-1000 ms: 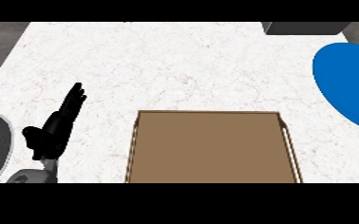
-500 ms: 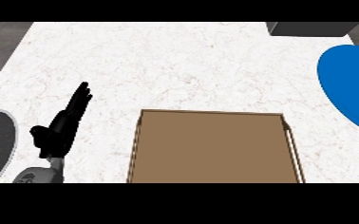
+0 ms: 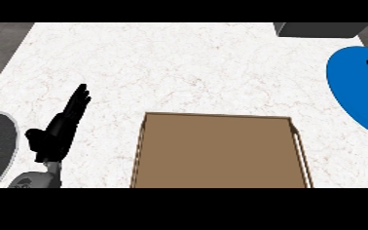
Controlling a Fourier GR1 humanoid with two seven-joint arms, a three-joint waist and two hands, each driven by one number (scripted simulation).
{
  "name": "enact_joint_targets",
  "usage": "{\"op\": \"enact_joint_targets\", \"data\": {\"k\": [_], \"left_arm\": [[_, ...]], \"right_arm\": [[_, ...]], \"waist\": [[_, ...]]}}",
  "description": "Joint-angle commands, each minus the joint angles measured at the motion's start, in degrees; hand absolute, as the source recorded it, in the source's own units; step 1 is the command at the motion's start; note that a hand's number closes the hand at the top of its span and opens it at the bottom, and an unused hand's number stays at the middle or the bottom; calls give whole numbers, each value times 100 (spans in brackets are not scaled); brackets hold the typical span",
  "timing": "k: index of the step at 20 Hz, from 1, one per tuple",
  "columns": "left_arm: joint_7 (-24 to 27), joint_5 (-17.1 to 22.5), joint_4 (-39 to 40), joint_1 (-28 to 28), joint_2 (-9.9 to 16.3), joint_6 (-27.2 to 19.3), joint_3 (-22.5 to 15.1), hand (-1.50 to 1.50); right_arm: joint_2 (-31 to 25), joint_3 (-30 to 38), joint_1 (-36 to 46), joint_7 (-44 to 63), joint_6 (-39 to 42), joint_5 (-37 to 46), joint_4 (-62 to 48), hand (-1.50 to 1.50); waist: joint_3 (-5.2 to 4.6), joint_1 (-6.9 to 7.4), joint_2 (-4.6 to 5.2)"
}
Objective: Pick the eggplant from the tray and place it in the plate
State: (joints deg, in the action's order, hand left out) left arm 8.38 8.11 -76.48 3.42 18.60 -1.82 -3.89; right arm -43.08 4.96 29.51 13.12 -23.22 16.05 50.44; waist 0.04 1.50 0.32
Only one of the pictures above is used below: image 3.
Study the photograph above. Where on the dark grey appliance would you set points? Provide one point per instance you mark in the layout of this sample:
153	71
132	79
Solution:
318	29

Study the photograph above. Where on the blue plate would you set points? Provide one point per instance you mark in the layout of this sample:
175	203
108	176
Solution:
352	84

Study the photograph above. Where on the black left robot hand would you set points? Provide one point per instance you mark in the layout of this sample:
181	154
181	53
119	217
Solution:
58	133

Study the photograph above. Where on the brown wooden tray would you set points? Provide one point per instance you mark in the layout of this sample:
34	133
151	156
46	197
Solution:
221	152

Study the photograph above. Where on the grey round sink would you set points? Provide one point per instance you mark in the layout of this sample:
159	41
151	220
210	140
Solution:
6	143

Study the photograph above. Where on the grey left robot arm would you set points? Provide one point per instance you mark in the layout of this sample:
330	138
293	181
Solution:
39	178

